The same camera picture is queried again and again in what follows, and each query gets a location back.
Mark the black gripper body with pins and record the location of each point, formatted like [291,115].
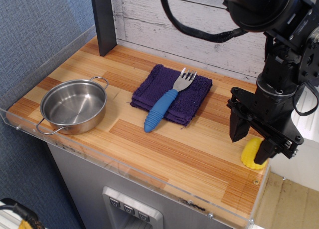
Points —
[268,112]

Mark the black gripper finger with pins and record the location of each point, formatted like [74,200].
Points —
[239,127]
[266,150]

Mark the yellow toy corn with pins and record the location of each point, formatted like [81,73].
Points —
[249,153]

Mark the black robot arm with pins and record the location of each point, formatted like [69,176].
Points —
[291,28]

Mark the stainless steel pan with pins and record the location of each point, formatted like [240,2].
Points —
[75,106]

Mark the purple folded towel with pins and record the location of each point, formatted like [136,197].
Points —
[156,94]

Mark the silver dispenser button panel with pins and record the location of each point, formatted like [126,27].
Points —
[130,210]

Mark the grey toy fridge cabinet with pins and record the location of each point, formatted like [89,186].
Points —
[86,181]

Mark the yellow black object corner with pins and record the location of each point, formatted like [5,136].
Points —
[16,216]

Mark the blue handled metal fork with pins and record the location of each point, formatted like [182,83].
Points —
[158,111]

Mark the left dark post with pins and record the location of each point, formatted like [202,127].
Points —
[104,24]

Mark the clear acrylic guard rail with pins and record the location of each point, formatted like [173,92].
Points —
[196,165]

